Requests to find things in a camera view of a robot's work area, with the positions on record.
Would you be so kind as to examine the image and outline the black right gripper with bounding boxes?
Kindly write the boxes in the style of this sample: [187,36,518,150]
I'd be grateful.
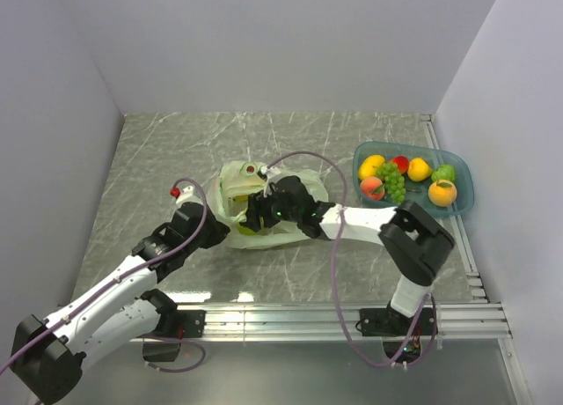
[240,184,302,233]

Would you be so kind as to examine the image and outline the green printed plastic bag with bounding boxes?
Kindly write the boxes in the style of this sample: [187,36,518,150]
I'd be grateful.
[207,161,308,250]

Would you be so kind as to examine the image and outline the green grape bunch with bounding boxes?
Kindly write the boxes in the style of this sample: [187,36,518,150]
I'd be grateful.
[376,162,406,204]

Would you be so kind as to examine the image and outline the orange fruit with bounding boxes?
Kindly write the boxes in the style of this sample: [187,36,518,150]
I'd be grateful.
[428,180,457,208]

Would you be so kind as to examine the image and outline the green fruit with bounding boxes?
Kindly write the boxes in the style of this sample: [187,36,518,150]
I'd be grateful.
[237,224,258,236]

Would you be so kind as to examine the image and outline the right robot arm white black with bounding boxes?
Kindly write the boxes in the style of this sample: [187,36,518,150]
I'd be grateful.
[242,176,455,334]

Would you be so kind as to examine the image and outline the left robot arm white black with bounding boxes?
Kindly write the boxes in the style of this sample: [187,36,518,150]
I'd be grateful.
[7,202,230,404]

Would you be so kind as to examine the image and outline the yellow bananas in bag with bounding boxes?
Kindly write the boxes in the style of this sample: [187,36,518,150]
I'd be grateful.
[229,195,249,204]

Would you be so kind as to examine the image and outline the pink peach with leaf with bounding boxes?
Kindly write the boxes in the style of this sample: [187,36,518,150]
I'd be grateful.
[360,176,385,201]

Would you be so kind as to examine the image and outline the teal transparent plastic tray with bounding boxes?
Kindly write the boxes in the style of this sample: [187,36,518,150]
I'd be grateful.
[352,141,474,218]

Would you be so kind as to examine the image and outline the red yellow mango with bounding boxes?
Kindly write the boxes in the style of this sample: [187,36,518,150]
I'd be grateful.
[391,156,410,174]

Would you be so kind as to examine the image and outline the yellow lemon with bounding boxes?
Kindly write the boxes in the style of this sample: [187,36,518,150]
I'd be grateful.
[407,158,434,182]

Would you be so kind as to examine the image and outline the green custard apple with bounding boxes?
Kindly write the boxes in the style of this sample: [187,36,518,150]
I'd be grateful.
[431,164,457,182]

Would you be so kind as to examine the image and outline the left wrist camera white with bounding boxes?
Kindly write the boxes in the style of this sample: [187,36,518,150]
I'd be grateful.
[170,184,203,209]

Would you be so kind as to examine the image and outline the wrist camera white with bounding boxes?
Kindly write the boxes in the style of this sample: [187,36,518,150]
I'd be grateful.
[170,184,203,209]
[258,166,282,197]

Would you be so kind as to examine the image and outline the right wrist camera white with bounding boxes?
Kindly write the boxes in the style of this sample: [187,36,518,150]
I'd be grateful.
[258,166,282,197]

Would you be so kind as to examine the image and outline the black box under rail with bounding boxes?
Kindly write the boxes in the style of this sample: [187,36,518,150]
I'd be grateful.
[142,341,181,363]

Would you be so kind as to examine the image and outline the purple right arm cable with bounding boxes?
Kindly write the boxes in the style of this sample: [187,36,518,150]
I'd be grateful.
[265,151,439,369]

